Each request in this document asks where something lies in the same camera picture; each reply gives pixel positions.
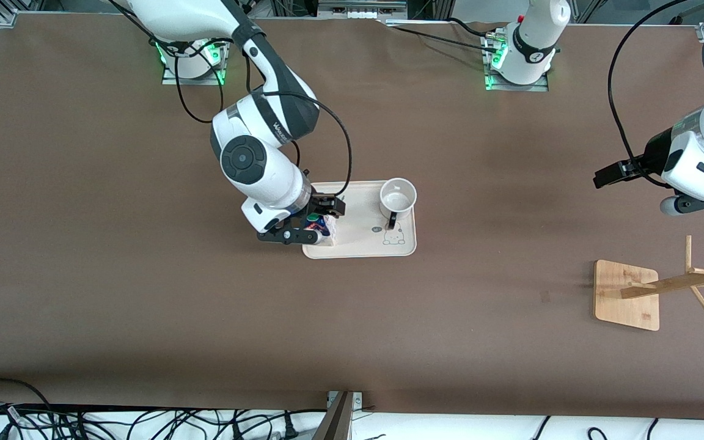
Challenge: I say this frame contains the black cable on table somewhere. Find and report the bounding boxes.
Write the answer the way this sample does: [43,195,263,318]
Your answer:
[383,17,502,53]

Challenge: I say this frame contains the grey power strip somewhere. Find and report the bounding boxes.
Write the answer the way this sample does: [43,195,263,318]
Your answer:
[318,0,408,20]

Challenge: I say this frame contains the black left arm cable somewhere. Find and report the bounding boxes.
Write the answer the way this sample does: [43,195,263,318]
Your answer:
[608,0,690,188]

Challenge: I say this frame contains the black looped floor cable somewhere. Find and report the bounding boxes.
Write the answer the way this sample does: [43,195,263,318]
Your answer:
[0,378,54,413]

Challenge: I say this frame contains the white smiley mug black handle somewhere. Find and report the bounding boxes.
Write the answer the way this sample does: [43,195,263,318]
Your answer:
[379,177,418,230]

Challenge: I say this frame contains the wooden mug rack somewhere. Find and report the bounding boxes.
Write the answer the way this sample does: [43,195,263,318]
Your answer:
[593,235,704,331]

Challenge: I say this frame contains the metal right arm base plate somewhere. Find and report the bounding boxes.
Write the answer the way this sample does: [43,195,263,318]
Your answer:
[161,40,230,86]

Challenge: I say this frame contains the cream rabbit print tray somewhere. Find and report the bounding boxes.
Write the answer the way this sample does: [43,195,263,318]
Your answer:
[302,180,417,260]

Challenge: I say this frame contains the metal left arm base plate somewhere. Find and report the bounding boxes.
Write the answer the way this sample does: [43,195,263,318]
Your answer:
[482,27,549,92]

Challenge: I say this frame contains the grey metal post with bracket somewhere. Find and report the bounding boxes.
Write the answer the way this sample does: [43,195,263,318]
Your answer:
[312,390,365,440]

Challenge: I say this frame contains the blue white milk carton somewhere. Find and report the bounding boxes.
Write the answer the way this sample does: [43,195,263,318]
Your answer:
[302,211,336,246]

